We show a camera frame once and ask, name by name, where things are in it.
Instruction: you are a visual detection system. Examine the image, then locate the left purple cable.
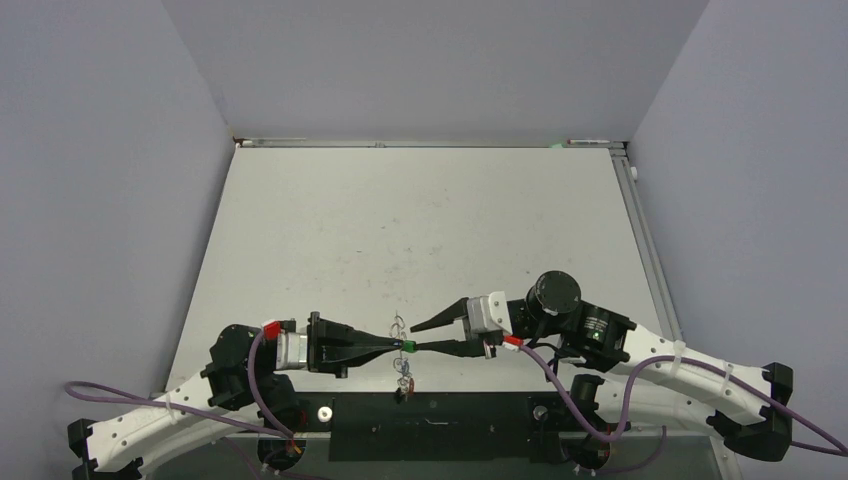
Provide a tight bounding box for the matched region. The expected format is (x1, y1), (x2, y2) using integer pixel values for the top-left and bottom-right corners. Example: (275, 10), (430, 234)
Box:
(64, 327), (296, 440)

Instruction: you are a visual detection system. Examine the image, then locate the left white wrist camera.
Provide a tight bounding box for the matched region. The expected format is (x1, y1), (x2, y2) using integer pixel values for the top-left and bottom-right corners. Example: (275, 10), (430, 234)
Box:
(262, 319), (308, 371)

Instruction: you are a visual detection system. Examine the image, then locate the aluminium frame rail right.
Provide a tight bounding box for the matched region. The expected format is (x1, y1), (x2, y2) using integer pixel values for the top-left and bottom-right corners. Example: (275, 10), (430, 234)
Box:
(609, 144), (683, 340)

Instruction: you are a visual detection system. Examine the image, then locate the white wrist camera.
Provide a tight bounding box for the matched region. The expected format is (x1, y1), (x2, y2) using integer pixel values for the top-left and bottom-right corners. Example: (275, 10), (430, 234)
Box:
(463, 291), (513, 339)
(262, 319), (308, 371)

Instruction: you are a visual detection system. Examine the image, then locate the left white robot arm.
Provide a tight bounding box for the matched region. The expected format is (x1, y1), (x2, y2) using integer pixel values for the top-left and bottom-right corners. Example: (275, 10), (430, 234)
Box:
(64, 312), (416, 479)

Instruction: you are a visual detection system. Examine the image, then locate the aluminium frame rail back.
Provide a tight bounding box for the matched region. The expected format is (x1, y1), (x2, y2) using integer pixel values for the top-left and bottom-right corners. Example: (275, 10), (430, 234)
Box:
(233, 138), (627, 150)

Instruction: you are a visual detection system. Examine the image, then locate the aluminium frame rail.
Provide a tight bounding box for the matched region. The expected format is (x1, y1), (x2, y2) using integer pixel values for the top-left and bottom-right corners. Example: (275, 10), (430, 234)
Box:
(609, 144), (683, 340)
(233, 138), (627, 150)

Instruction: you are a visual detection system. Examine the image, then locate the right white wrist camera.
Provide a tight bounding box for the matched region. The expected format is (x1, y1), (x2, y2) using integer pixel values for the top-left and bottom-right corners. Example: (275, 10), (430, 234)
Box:
(463, 291), (513, 339)

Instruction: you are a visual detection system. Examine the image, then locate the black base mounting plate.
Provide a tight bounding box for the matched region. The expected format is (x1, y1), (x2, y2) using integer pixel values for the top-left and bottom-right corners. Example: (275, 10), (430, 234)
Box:
(274, 392), (610, 467)

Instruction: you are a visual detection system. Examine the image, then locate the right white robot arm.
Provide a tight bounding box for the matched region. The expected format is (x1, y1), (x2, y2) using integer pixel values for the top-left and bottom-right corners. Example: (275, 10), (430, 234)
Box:
(411, 270), (793, 462)

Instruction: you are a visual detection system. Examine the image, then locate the silver metal key organizer ring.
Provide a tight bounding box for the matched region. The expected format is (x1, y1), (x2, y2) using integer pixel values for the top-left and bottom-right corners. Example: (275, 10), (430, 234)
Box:
(388, 311), (417, 404)

